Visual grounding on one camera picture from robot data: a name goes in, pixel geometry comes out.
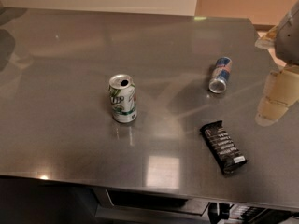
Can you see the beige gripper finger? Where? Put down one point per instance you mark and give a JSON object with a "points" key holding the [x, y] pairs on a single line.
{"points": [[281, 91], [267, 41]]}

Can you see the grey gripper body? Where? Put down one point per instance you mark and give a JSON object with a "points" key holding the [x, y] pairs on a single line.
{"points": [[289, 42]]}

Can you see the blue silver redbull can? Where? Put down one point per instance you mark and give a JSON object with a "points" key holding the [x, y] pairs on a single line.
{"points": [[220, 75]]}

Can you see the white green soda can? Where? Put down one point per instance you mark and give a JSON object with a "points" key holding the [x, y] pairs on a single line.
{"points": [[122, 98]]}

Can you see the black snack bar wrapper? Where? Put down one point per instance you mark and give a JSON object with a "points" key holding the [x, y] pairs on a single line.
{"points": [[223, 148]]}

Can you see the dark drawer under table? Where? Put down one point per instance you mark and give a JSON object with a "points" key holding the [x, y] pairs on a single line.
{"points": [[149, 205]]}

